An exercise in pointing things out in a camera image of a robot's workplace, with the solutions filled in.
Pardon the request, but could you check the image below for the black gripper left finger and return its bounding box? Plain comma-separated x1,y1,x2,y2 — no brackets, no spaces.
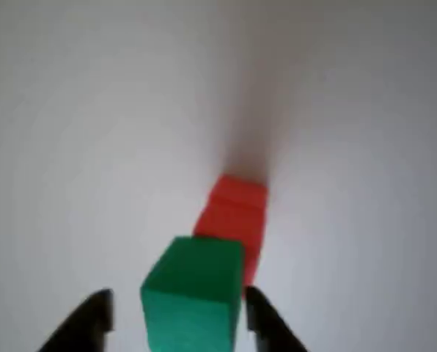
37,288,115,352

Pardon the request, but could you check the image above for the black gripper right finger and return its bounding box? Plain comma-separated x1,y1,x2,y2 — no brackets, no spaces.
244,285,312,352

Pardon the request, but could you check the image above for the green cube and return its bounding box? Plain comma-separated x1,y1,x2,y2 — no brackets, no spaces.
139,235,246,352

